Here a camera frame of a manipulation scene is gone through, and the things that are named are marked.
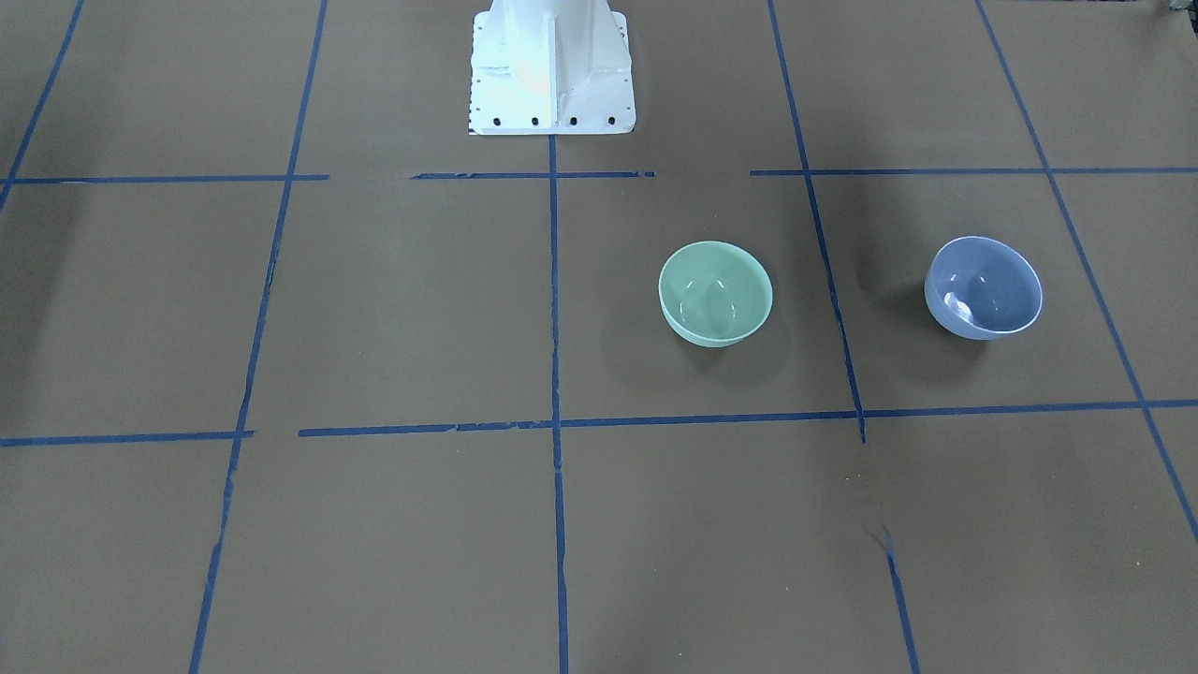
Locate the blue bowl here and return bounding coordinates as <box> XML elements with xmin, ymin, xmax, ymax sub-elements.
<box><xmin>922</xmin><ymin>236</ymin><xmax>1045</xmax><ymax>341</ymax></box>

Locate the green bowl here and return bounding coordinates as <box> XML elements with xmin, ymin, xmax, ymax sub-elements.
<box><xmin>657</xmin><ymin>242</ymin><xmax>774</xmax><ymax>348</ymax></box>

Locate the white pedestal base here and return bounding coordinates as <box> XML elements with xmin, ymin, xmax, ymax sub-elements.
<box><xmin>467</xmin><ymin>1</ymin><xmax>636</xmax><ymax>136</ymax></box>

